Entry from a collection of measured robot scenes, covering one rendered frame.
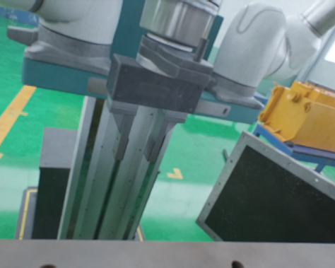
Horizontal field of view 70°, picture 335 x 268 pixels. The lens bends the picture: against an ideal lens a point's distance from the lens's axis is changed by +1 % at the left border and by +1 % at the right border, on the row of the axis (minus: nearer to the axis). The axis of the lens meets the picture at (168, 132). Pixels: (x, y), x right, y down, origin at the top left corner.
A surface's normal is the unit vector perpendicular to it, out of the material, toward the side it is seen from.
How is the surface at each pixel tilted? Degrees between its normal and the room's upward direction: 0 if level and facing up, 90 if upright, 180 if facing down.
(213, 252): 0
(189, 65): 90
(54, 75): 90
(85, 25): 97
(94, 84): 90
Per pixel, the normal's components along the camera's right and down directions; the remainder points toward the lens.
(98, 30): 0.68, 0.59
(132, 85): 0.35, 0.51
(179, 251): 0.32, -0.86
